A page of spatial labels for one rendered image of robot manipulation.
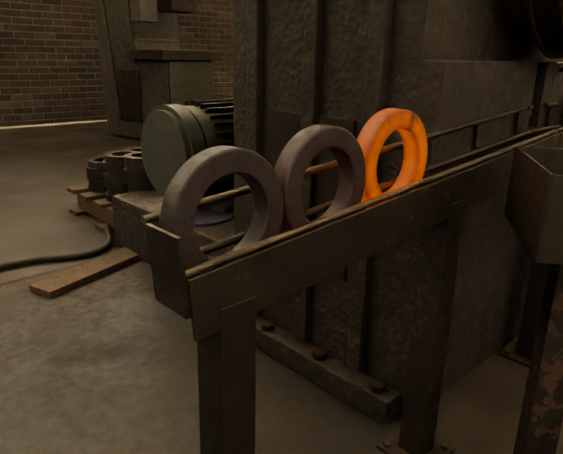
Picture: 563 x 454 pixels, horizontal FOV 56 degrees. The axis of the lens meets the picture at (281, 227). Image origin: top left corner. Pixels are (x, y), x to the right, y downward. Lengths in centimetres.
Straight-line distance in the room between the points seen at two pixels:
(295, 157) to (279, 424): 83
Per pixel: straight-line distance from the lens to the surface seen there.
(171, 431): 141
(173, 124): 209
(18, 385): 169
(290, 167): 75
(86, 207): 313
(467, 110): 128
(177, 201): 64
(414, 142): 99
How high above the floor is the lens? 88
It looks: 18 degrees down
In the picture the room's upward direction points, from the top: 1 degrees clockwise
